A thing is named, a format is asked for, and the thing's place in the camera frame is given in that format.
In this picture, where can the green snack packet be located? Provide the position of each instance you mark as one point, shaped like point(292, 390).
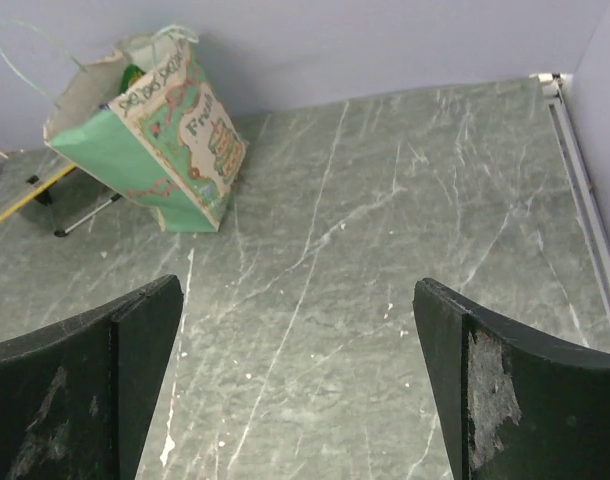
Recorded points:
point(131, 75)

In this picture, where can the aluminium rail at table edge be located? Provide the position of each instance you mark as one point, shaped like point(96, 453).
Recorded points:
point(581, 185)

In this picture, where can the green printed paper bag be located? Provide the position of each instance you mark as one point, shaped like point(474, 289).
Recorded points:
point(167, 144)

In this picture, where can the yellow-edged board on stand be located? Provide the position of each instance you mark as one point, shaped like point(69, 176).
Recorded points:
point(36, 188)

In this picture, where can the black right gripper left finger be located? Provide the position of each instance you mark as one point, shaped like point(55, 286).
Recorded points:
point(77, 397)

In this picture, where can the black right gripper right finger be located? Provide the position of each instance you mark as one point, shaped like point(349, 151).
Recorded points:
point(513, 402)

